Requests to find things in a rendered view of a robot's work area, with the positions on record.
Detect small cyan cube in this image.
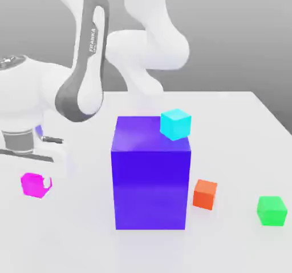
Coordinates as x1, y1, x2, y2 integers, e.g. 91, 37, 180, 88
159, 108, 192, 142

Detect small green cube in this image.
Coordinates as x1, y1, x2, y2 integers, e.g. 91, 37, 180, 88
256, 195, 288, 227

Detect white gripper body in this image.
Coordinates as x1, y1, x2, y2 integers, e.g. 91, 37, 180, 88
0, 148, 68, 178

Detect small magenta cube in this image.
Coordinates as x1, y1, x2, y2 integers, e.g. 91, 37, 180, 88
20, 172, 53, 199

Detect small orange cube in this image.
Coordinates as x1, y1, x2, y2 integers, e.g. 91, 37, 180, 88
192, 179, 218, 211

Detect large purple box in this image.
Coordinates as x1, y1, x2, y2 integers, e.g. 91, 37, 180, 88
111, 115, 192, 231

